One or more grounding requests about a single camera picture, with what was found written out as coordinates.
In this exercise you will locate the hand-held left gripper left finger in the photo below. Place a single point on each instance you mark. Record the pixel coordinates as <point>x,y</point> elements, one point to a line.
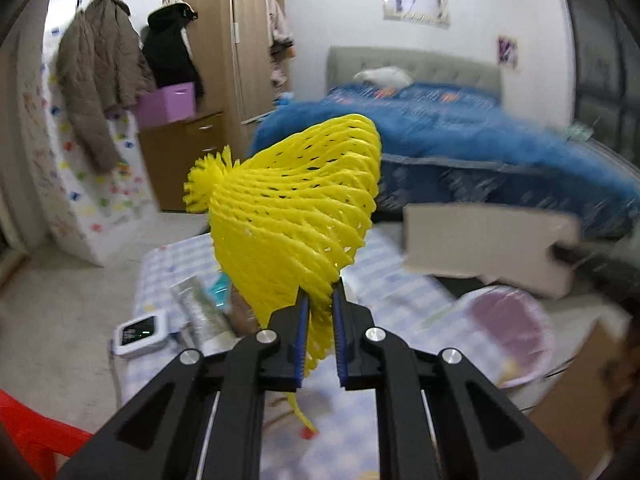
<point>301,342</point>

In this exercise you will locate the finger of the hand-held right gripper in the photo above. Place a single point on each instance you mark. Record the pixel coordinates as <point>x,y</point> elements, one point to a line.
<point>570,254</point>

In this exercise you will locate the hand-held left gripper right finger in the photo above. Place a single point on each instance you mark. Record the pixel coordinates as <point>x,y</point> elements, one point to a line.
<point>341,342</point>

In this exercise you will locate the cardboard piece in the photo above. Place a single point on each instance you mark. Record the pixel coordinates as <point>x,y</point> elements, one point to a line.
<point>475,242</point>

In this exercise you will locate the trash bin with pink bag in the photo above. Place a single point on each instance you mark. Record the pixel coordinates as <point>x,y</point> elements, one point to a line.
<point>505,325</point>

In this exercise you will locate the yellow foam fruit net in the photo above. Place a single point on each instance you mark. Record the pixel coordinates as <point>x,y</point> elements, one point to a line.
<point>290,200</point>

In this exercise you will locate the teal snack packet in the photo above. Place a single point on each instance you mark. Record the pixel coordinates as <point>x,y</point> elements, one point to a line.
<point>220,290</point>

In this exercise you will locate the silver tube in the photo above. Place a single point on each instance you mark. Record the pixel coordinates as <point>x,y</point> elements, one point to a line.
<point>202,310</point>

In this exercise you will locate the brown cardboard box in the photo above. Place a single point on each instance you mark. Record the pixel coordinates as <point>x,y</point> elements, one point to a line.
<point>575,400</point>

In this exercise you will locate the white digital device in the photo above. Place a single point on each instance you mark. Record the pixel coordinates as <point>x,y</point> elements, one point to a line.
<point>140,332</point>

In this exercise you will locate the bed with blue blanket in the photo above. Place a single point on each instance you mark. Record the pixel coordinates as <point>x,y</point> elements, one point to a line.
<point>450,130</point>

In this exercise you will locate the dark glass door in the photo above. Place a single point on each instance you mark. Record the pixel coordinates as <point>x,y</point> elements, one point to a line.
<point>600,70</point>

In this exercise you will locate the wooden dresser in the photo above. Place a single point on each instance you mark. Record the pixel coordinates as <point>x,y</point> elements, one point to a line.
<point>185,160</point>

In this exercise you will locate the grey upholstered bed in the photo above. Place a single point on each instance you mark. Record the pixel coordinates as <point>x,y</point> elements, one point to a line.
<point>450,65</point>

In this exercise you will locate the white cabinet with coloured dots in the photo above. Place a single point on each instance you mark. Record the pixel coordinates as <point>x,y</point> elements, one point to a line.
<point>95,210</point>

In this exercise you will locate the white pillow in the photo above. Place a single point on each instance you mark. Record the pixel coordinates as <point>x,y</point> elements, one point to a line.
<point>385,76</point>

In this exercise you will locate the purple storage box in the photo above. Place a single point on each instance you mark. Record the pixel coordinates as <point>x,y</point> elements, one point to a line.
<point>167,105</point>

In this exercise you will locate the red plastic chair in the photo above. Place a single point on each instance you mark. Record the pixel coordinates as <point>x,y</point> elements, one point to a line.
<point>35,435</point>

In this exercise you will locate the hanging clothes in wardrobe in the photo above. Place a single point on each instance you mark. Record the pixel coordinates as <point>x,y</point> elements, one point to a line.
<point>279,35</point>

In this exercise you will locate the black hooded jacket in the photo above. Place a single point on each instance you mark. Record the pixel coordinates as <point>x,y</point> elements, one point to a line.
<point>167,45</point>

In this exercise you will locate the wooden wardrobe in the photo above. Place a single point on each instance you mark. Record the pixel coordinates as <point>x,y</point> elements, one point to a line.
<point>220,25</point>

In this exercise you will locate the brown quilted jacket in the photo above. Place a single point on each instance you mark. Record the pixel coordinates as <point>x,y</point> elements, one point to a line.
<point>95,70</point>

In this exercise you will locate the small purple wall poster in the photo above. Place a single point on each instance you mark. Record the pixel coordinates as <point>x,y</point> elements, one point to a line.
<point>507,51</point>

